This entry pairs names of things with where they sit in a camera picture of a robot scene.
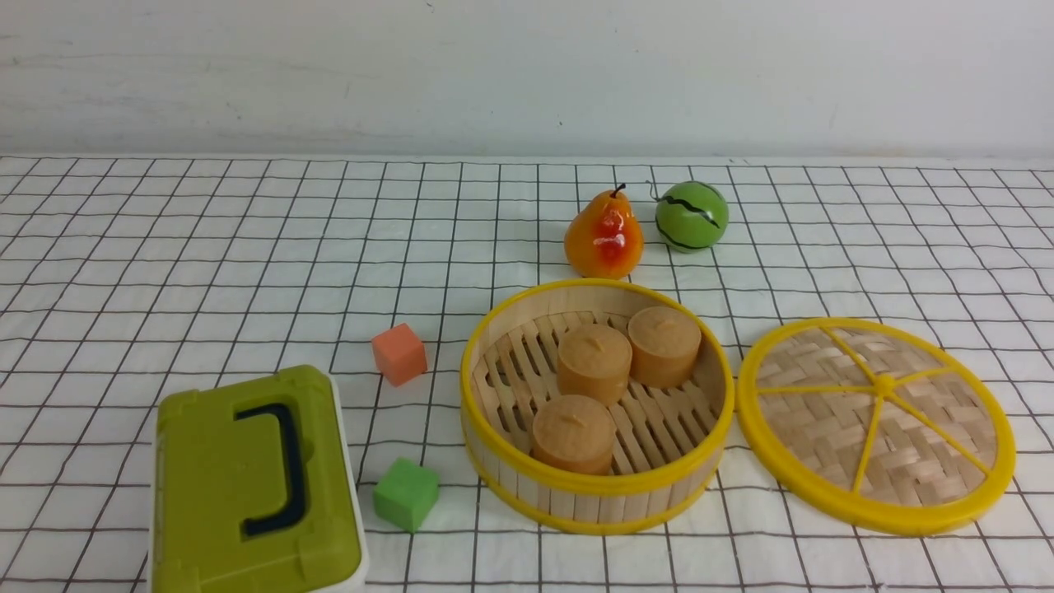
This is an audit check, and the brown bun back left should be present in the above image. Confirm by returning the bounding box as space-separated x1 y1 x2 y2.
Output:
557 324 632 408

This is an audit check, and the green lunch box with handle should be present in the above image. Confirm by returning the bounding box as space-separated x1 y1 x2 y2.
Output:
147 365 369 592

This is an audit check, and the yellow woven bamboo steamer lid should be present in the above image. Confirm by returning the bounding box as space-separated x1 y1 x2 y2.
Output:
735 318 1016 537

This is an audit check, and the green toy watermelon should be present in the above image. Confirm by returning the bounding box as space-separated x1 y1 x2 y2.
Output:
655 180 730 253

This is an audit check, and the orange foam cube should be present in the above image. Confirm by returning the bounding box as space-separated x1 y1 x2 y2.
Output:
371 323 428 386

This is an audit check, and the brown bun front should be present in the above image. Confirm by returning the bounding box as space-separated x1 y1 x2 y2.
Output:
530 394 616 475

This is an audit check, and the green foam cube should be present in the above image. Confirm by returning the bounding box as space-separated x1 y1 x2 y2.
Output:
373 457 440 534

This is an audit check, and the brown bun back right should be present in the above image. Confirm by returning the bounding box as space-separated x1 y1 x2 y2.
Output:
627 307 702 388

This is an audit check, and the brown bun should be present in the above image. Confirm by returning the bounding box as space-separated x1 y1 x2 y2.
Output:
530 394 616 475
557 324 632 408
627 307 702 388

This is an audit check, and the orange toy pear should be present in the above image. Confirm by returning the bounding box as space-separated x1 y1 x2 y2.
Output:
563 183 644 280

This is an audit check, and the bamboo steamer basket yellow rim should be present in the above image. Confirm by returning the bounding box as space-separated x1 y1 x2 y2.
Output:
458 278 735 535

